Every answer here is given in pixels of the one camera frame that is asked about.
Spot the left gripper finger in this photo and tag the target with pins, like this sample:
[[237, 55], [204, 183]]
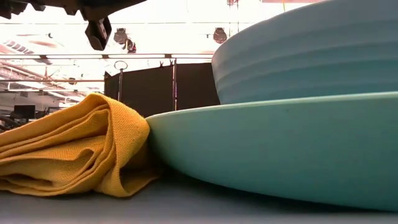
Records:
[[109, 7]]

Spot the dark computer monitor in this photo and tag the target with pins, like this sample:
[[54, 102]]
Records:
[[24, 111]]

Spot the black partition screen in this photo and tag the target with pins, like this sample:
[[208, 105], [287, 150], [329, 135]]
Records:
[[149, 90]]

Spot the yellow cloth napkin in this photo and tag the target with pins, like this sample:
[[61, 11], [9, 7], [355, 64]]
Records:
[[71, 149]]

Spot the teal green shallow plate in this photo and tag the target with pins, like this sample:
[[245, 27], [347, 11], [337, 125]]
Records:
[[280, 149]]

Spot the blue ribbed bowl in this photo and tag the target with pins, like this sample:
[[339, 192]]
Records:
[[311, 56]]

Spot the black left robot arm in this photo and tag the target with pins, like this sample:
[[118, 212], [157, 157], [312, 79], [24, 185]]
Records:
[[11, 7]]

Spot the long overhead light bar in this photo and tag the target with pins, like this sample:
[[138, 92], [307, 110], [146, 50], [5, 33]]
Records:
[[93, 56]]

